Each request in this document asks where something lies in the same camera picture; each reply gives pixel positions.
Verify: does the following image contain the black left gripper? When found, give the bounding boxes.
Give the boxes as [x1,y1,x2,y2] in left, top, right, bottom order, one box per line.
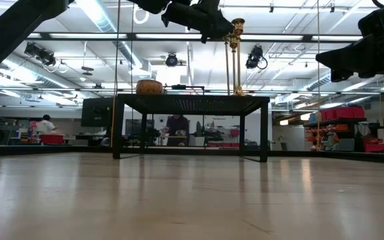
[161,0,235,44]

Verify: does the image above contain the tallest brass candlestick holder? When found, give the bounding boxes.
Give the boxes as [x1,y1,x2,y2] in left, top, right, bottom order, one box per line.
[231,17,246,97]

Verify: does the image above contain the medium brass candlestick holder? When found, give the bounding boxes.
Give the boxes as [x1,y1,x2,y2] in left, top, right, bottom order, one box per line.
[224,35,230,96]

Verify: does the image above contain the orange leaf patterned candle tin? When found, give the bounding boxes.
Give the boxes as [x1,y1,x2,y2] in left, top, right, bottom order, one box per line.
[135,79,165,96]

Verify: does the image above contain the rack with red bins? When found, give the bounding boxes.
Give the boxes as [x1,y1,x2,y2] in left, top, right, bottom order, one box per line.
[303,106,384,153]

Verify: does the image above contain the black perforated metal shelf riser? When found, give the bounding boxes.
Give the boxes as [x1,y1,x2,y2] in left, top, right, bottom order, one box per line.
[111,93,271,163]

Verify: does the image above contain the person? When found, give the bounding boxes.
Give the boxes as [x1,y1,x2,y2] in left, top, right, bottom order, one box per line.
[164,115,191,147]
[33,114,59,145]

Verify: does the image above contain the black monitor box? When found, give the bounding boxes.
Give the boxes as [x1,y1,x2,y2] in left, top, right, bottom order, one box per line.
[81,97,115,128]

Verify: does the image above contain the red plastic bin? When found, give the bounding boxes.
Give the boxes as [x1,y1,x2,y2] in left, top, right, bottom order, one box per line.
[39,134,65,145]

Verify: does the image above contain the black frame camera with cable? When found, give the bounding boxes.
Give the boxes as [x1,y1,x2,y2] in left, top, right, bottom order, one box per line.
[23,42,58,67]
[245,45,269,71]

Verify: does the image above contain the round black overhead camera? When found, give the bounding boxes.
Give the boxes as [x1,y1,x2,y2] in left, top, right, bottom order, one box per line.
[164,53,179,68]

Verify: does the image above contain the black aluminium table frame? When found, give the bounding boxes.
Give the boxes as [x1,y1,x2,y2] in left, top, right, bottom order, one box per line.
[0,31,384,164]

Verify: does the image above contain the white hanging ring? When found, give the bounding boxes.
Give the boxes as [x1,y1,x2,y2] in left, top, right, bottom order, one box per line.
[132,7,151,25]

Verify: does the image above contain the silver ventilation duct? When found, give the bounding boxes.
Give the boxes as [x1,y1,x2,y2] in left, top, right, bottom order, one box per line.
[75,0,153,79]

